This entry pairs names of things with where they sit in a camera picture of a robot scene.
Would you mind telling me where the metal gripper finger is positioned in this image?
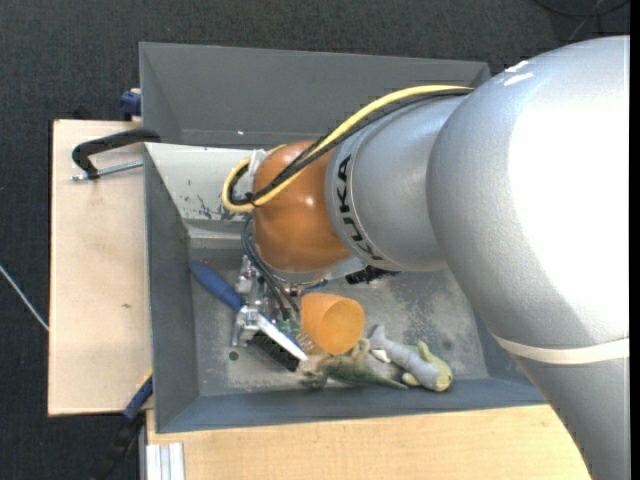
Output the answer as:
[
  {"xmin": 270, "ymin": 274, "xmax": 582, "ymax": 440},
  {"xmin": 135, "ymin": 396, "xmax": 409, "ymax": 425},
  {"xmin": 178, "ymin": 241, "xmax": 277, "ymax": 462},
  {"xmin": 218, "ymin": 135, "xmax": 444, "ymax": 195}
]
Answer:
[
  {"xmin": 230, "ymin": 319, "xmax": 259, "ymax": 348},
  {"xmin": 238, "ymin": 304, "xmax": 267, "ymax": 327}
]

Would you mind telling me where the blue and white brush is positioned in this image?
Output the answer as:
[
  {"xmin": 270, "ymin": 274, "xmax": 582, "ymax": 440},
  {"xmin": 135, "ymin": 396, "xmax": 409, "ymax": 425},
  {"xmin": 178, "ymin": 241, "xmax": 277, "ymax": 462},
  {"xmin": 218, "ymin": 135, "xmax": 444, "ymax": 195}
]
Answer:
[{"xmin": 188, "ymin": 260, "xmax": 310, "ymax": 373}]

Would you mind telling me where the orange plastic cup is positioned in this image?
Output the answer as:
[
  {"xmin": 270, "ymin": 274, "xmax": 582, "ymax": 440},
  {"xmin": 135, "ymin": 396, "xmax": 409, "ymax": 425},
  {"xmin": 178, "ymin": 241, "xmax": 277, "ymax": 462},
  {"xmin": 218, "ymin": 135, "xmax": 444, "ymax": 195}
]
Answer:
[{"xmin": 299, "ymin": 291, "xmax": 367, "ymax": 356}]

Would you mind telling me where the green toy crocodile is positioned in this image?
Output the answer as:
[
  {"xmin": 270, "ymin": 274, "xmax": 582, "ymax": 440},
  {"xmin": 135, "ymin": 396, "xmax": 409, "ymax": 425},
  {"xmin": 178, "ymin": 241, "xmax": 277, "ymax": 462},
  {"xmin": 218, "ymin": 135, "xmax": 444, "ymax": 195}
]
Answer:
[{"xmin": 298, "ymin": 338, "xmax": 410, "ymax": 391}]

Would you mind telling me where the pale wood board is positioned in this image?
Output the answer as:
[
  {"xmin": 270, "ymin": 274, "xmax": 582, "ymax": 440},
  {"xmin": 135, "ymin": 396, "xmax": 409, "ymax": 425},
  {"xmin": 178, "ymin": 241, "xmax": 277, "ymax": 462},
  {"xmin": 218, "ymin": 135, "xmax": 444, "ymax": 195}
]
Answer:
[{"xmin": 47, "ymin": 118, "xmax": 154, "ymax": 417}]

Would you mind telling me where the grey toy shark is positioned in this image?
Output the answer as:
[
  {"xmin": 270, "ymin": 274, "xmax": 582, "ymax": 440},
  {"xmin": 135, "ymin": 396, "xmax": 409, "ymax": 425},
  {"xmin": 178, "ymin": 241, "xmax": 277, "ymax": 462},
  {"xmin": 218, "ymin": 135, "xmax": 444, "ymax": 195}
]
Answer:
[{"xmin": 367, "ymin": 323, "xmax": 454, "ymax": 393}]

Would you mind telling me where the grey metal bin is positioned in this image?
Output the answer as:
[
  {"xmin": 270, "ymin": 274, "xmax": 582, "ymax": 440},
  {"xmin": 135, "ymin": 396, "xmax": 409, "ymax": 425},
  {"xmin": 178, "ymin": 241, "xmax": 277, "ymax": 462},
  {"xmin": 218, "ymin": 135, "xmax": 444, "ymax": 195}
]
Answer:
[{"xmin": 138, "ymin": 41, "xmax": 550, "ymax": 435}]

